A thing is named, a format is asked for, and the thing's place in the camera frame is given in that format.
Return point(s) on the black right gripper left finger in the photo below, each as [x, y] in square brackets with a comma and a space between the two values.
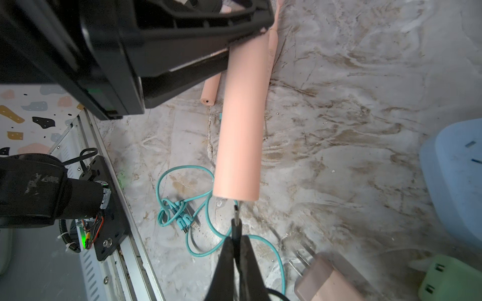
[222, 286]

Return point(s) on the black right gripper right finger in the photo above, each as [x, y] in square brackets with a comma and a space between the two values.
[251, 285]

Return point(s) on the green plug adapter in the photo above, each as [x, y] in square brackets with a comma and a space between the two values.
[448, 278]

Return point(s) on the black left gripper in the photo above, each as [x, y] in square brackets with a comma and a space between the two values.
[121, 58]

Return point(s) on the light blue power strip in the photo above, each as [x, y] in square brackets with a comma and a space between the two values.
[451, 165]

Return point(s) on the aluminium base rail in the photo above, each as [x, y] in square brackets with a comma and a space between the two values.
[117, 267]

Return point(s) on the pink toothbrush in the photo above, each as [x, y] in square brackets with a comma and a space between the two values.
[238, 166]
[210, 89]

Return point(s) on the pink plug adapter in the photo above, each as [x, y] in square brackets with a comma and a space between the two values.
[320, 280]

